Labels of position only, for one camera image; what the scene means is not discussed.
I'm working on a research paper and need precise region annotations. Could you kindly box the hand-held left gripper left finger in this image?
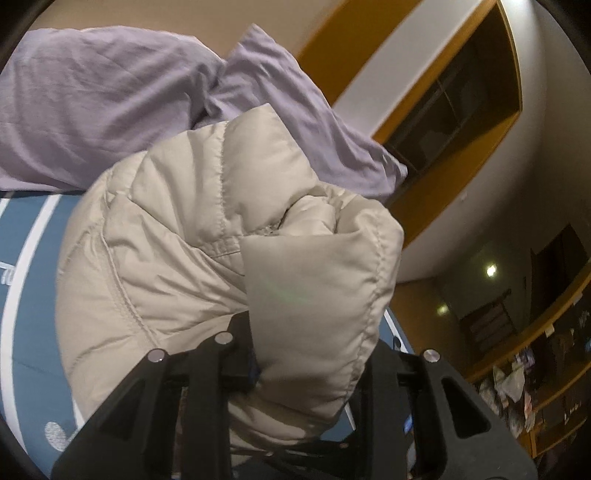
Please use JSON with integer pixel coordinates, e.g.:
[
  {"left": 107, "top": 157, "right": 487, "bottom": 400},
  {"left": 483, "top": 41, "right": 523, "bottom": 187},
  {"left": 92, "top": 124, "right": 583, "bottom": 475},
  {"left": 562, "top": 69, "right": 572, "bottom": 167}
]
[{"left": 51, "top": 314, "right": 259, "bottom": 480}]

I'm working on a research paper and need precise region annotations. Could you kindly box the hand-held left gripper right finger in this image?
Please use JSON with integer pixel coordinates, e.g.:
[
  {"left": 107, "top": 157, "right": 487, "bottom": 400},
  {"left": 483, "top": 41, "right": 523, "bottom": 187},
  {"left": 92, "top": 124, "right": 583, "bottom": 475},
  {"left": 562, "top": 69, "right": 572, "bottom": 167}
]
[{"left": 360, "top": 340, "right": 539, "bottom": 480}]

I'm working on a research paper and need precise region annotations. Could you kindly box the beige puffer jacket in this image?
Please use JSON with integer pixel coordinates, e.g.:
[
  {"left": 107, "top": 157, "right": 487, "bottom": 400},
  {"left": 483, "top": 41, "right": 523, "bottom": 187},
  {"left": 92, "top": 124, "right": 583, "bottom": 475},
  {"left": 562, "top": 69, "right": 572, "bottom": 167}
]
[{"left": 54, "top": 104, "right": 404, "bottom": 455}]

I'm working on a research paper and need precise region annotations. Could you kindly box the dark wooden rack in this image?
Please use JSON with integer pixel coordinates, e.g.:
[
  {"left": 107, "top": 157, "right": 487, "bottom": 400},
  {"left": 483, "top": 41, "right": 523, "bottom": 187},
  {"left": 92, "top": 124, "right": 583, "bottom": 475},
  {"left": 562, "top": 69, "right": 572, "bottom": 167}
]
[{"left": 461, "top": 288, "right": 517, "bottom": 354}]

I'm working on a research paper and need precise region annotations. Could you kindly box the cluttered wooden shelf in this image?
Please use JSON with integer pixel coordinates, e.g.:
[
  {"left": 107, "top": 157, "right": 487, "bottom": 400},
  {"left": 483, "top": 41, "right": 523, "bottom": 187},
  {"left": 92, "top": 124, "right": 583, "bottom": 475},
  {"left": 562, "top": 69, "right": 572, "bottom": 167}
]
[{"left": 466, "top": 258, "right": 591, "bottom": 464}]

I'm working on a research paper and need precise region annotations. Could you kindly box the dark wooden cabinet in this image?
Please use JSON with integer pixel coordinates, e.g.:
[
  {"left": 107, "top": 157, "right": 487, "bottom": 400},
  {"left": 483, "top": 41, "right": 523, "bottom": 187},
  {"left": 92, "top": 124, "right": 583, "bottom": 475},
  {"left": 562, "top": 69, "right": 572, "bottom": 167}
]
[{"left": 530, "top": 224, "right": 591, "bottom": 308}]

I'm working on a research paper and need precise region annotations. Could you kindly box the small purple pillow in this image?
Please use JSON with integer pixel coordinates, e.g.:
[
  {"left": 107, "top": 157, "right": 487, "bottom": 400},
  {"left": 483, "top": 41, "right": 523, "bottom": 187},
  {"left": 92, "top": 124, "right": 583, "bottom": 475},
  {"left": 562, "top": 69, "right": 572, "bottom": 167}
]
[{"left": 191, "top": 23, "right": 409, "bottom": 204}]

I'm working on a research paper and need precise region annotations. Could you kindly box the large purple pillow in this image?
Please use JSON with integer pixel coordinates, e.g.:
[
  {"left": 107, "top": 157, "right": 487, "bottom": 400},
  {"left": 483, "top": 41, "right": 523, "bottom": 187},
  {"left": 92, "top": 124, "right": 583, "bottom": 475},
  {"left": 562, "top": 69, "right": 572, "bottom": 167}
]
[{"left": 0, "top": 28, "right": 227, "bottom": 192}]

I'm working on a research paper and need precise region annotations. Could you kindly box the wooden framed window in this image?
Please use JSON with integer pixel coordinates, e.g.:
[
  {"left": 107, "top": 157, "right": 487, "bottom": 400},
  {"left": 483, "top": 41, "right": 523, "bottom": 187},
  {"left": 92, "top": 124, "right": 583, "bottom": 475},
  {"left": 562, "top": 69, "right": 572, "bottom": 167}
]
[{"left": 295, "top": 0, "right": 525, "bottom": 259}]

